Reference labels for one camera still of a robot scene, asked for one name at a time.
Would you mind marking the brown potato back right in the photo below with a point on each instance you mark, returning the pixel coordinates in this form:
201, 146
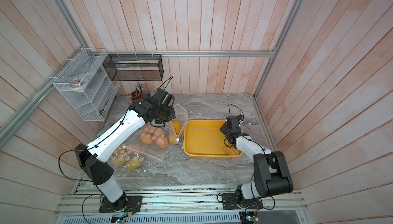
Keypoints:
231, 151

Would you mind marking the black mesh wall basket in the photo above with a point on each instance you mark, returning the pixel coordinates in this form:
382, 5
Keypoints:
134, 67

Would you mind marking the clear zipper bag pink dots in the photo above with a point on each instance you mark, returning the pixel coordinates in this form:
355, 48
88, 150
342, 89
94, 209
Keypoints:
178, 124

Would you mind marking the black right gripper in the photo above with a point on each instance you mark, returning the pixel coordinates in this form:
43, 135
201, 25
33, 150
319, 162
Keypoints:
224, 128

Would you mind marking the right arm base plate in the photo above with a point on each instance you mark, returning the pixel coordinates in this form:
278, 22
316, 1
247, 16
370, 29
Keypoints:
235, 201

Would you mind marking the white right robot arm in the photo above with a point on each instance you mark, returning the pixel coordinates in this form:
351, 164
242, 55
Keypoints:
270, 170

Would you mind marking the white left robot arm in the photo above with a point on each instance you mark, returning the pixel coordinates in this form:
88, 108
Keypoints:
93, 158

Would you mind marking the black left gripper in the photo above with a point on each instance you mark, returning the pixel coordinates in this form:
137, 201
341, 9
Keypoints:
171, 109

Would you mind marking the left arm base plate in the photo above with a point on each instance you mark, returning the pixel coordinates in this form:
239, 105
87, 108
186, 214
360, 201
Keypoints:
129, 204

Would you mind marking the clear zipper bag pink zip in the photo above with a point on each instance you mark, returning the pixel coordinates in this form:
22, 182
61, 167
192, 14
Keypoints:
128, 162

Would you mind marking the yellow plastic tray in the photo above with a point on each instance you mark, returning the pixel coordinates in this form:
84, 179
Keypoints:
203, 139

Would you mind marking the tape roll on shelf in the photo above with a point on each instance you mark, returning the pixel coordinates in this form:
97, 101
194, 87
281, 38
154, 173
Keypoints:
78, 83

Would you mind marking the white wire shelf rack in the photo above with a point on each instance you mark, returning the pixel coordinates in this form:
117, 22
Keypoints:
94, 102

